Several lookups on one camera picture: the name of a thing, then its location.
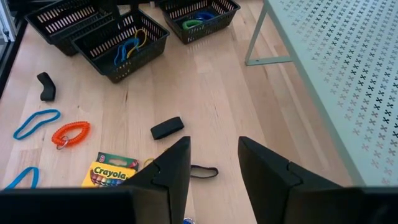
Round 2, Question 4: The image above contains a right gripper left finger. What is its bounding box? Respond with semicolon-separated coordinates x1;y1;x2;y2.
123;136;192;224

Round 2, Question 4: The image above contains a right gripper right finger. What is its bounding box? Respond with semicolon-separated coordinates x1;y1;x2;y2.
238;136;363;224

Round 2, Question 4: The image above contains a black marker cylinder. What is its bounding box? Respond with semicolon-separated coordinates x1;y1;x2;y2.
190;164;220;180

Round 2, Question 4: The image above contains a black rectangular rubber block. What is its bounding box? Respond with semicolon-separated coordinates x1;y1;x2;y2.
150;116;185;141

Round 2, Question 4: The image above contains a yellow green crayon box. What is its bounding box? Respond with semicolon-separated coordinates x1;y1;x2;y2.
81;151;140;188

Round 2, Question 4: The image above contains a red-orange coil wristband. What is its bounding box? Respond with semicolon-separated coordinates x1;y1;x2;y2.
51;121;91;151

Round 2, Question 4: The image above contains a blue rubber band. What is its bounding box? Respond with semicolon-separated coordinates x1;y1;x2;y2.
113;37;141;67
12;108;62;141
2;166;40;190

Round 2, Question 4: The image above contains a black curved rubber block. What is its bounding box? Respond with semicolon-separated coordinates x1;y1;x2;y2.
36;72;57;102

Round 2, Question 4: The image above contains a black plastic basket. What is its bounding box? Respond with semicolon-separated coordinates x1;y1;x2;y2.
24;0;118;57
71;9;171;84
158;0;242;45

